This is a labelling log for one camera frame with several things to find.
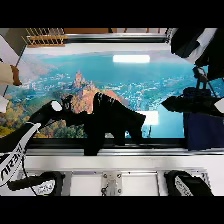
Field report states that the black garment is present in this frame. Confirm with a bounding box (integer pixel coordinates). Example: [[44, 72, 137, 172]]
[[68, 91, 147, 157], [170, 28, 205, 60]]

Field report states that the dark blue garment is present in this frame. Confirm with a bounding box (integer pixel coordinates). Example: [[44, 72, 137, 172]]
[[182, 86, 224, 152]]

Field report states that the white garment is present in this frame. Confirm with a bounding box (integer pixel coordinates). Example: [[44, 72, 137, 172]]
[[185, 28, 218, 65]]

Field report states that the silver frame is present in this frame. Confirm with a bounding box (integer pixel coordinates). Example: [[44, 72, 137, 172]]
[[0, 148, 224, 197]]

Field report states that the black cable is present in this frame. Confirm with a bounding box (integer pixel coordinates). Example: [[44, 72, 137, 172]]
[[20, 155, 38, 197]]

